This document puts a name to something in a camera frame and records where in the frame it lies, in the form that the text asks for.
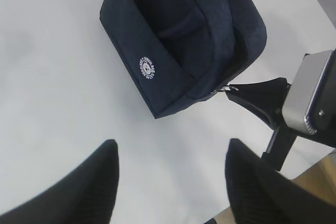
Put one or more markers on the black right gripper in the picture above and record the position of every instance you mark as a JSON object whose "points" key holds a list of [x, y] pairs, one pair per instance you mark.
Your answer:
{"points": [[265, 101]]}

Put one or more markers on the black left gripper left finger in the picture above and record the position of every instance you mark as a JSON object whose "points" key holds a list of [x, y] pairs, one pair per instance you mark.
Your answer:
{"points": [[86, 195]]}

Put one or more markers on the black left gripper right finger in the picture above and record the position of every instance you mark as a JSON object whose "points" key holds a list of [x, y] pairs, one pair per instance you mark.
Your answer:
{"points": [[259, 194]]}

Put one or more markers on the navy blue fabric bag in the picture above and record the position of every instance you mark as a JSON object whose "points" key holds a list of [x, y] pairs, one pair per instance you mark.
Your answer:
{"points": [[180, 52]]}

